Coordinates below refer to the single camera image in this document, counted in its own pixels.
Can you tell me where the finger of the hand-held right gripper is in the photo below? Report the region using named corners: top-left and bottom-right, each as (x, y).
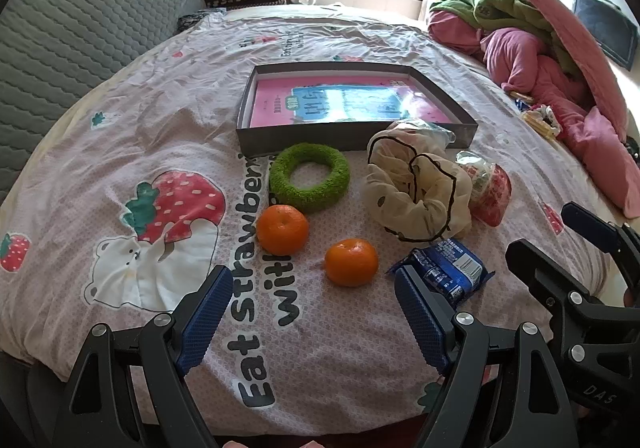
top-left (560, 202), bottom-right (640, 274)
top-left (505, 239), bottom-right (588, 329)

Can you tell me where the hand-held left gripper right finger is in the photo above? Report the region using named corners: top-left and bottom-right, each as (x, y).
top-left (392, 265), bottom-right (586, 448)

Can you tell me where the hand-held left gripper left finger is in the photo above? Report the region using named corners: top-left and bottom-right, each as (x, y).
top-left (52, 265), bottom-right (236, 448)

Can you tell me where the blue snack packet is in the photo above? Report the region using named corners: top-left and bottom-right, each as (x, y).
top-left (386, 238), bottom-right (496, 306)

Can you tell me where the red snack packet white label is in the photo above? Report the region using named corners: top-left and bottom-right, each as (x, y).
top-left (456, 151), bottom-right (512, 227)

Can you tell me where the orange tangerine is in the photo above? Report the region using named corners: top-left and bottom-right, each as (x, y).
top-left (324, 238), bottom-right (379, 287)
top-left (256, 205), bottom-right (311, 255)

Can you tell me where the cream pouch with black trim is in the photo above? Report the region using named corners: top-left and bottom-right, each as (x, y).
top-left (366, 128), bottom-right (473, 243)

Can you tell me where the green fluffy ring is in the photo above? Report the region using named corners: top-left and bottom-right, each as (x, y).
top-left (269, 142), bottom-right (352, 215)

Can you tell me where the shallow grey cardboard box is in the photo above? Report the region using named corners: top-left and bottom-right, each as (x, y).
top-left (236, 62), bottom-right (479, 156)

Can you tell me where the plastic bag of snacks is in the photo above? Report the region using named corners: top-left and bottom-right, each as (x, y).
top-left (520, 104), bottom-right (563, 139)

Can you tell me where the pink clothing pile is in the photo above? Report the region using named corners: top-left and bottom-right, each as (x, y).
top-left (426, 8), bottom-right (640, 219)

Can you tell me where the pink quilted cushion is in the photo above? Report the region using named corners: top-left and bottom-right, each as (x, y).
top-left (481, 0), bottom-right (632, 144)

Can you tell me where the black flat screen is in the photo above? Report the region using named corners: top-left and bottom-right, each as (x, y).
top-left (571, 0), bottom-right (640, 72)

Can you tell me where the pink book with blue print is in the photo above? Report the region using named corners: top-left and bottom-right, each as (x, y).
top-left (250, 76), bottom-right (453, 126)

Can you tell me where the green jacket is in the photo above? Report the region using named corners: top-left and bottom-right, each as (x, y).
top-left (429, 0), bottom-right (583, 79)

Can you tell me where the dark floral cloth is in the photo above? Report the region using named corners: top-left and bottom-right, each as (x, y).
top-left (177, 11), bottom-right (212, 34)

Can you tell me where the grey quilted headboard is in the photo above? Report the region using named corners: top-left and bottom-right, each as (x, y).
top-left (0, 0), bottom-right (208, 204)

